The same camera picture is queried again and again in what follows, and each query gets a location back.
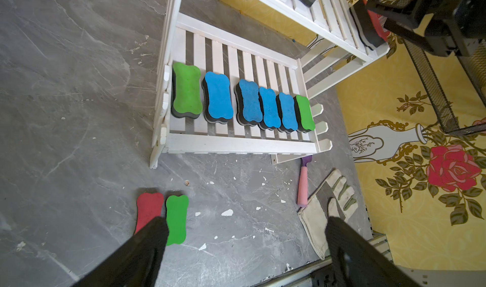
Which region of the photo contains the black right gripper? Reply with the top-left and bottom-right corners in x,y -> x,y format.
367,0 -> 485,57

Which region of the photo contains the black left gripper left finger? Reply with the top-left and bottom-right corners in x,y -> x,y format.
74,217 -> 169,286

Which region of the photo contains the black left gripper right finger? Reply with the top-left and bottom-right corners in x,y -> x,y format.
325,217 -> 418,286

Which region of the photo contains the green eraser top shelf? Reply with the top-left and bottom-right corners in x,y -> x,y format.
166,195 -> 189,246
349,0 -> 391,50

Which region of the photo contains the green eraser shelf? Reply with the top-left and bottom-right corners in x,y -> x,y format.
166,195 -> 189,246
294,95 -> 315,132
349,0 -> 391,50
171,62 -> 203,119

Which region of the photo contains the green eraser lower shelf right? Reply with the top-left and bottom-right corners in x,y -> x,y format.
294,95 -> 315,132

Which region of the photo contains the green eraser lower shelf left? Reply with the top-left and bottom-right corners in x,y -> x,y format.
171,62 -> 203,119

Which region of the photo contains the white wooden two-tier shelf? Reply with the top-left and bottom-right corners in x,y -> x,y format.
149,0 -> 389,169

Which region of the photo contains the white gardening glove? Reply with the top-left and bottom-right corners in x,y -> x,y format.
297,169 -> 358,260

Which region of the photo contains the blue eraser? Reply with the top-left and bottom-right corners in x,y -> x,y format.
277,93 -> 298,133
234,79 -> 263,126
258,87 -> 282,130
201,72 -> 234,124

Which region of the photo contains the black wire wall basket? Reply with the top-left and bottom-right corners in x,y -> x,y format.
404,41 -> 485,136

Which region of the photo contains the purple garden fork pink handle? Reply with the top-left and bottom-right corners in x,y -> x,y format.
297,155 -> 312,208

